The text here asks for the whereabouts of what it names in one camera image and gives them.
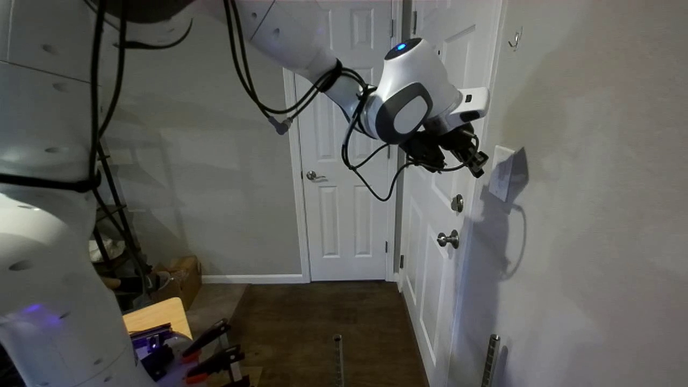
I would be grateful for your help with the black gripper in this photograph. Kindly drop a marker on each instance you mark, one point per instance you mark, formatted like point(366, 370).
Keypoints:
point(431, 146)

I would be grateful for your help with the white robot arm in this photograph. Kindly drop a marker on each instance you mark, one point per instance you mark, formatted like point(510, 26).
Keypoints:
point(411, 105)

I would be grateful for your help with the silver door knob near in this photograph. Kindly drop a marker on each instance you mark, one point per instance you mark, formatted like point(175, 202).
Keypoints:
point(451, 238)

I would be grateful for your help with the white panel door near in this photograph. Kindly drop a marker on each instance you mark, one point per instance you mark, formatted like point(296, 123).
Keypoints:
point(464, 35)

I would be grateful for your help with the white panel door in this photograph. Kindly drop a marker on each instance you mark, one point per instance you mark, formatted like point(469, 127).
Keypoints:
point(349, 233)
point(464, 35)

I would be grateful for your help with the white panel door far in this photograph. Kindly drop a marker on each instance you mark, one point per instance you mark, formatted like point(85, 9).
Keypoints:
point(349, 233)

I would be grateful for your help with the cardboard box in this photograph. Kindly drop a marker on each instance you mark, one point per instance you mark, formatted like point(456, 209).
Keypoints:
point(180, 278)

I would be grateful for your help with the white wall light switch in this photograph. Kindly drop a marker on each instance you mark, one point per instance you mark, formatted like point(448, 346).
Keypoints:
point(510, 173)

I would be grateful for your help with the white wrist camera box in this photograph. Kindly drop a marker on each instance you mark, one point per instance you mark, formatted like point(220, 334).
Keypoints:
point(474, 104)

